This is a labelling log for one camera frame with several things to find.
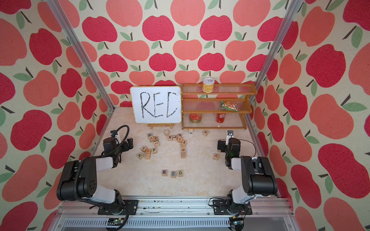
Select wooden block letter R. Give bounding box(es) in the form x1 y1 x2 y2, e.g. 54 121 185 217
161 169 168 177

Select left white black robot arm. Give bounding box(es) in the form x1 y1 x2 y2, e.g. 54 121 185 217
56 137 138 216

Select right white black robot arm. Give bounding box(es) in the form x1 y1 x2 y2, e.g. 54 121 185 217
209 135 278 216

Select wooden block letter V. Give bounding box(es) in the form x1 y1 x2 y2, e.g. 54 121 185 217
136 153 145 160

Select wooden block letter G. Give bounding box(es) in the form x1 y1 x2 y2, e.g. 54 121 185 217
181 148 187 158

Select red soda can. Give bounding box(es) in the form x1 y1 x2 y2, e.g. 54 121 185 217
216 113 226 123

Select green snack bag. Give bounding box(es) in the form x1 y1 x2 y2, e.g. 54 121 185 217
220 101 238 112

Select red flat tin can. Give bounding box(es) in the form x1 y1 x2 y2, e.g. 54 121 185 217
189 113 202 124

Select wooden three-tier shelf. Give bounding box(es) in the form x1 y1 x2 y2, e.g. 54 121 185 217
181 83 257 130

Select whiteboard with RED writing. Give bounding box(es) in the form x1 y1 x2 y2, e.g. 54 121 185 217
130 86 182 124

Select yellow tin can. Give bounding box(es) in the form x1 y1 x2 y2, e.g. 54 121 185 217
202 78 215 93

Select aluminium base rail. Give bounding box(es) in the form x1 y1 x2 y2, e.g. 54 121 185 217
48 196 299 231

